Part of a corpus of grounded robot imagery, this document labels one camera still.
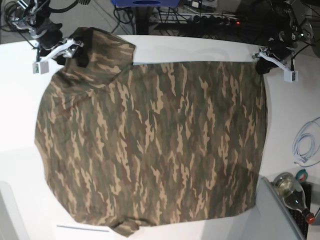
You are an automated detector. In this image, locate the clear glass bottle red cap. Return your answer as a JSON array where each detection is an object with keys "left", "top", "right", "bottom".
[{"left": 273, "top": 172, "right": 316, "bottom": 225}]

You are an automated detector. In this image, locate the camouflage t-shirt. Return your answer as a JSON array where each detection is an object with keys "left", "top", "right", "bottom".
[{"left": 35, "top": 27, "right": 268, "bottom": 237}]

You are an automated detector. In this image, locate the green tape roll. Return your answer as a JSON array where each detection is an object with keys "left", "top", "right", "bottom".
[{"left": 295, "top": 169, "right": 308, "bottom": 183}]

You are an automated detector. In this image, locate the white paper sheet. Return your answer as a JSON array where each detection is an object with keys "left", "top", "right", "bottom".
[{"left": 56, "top": 225, "right": 110, "bottom": 233}]

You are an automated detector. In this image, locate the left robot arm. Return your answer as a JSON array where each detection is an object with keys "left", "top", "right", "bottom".
[{"left": 255, "top": 0, "right": 314, "bottom": 75}]

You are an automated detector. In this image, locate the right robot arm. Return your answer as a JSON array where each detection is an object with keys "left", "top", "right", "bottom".
[{"left": 4, "top": 0, "right": 90, "bottom": 74}]

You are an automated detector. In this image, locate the blue box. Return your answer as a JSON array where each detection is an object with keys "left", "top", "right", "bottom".
[{"left": 111, "top": 0, "right": 185, "bottom": 7}]

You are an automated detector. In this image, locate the coiled white cable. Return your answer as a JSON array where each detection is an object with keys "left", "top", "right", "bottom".
[{"left": 292, "top": 118, "right": 320, "bottom": 167}]

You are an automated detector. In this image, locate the black power strip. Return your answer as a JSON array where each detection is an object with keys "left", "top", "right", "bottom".
[{"left": 191, "top": 15, "right": 241, "bottom": 26}]

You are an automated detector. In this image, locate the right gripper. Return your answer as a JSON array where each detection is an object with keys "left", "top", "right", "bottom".
[{"left": 34, "top": 22, "right": 89, "bottom": 68}]

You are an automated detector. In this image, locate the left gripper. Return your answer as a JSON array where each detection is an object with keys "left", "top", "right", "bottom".
[{"left": 255, "top": 39, "right": 297, "bottom": 75}]

